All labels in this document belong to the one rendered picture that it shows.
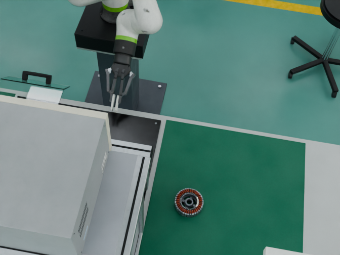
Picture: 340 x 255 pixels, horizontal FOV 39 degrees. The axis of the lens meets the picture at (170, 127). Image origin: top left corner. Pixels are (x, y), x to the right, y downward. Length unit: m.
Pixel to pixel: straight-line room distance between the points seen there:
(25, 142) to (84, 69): 1.85
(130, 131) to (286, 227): 0.74
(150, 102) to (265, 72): 0.81
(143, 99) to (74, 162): 1.72
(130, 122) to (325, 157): 0.84
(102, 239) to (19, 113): 0.45
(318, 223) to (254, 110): 1.27
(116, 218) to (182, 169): 0.56
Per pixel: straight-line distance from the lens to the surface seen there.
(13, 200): 1.35
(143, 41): 2.24
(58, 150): 1.39
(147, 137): 2.02
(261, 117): 3.07
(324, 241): 1.98
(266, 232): 1.93
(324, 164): 2.12
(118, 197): 1.53
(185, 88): 3.12
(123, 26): 2.02
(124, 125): 2.05
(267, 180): 2.01
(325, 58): 3.37
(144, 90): 3.08
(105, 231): 1.49
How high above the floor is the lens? 2.52
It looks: 59 degrees down
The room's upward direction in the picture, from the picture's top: 5 degrees clockwise
